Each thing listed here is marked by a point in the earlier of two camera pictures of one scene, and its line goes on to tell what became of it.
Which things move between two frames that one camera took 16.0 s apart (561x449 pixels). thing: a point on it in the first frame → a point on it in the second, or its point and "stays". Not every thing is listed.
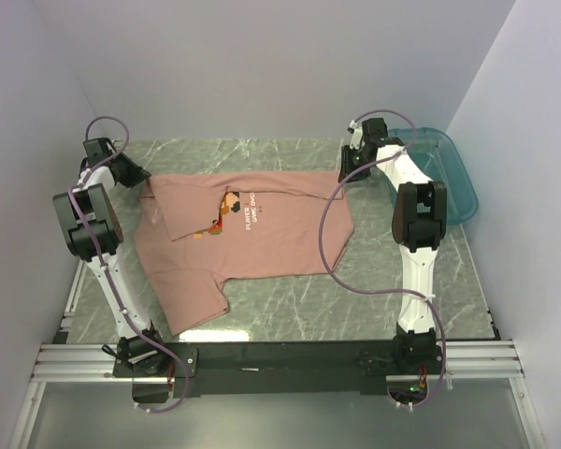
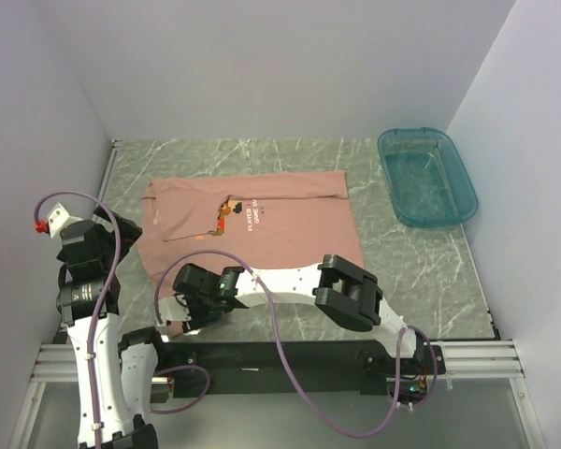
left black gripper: x=136 y=175 → x=129 y=234
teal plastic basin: x=435 y=153 stays
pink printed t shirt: x=193 y=229 stays
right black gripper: x=346 y=168 → x=197 y=321
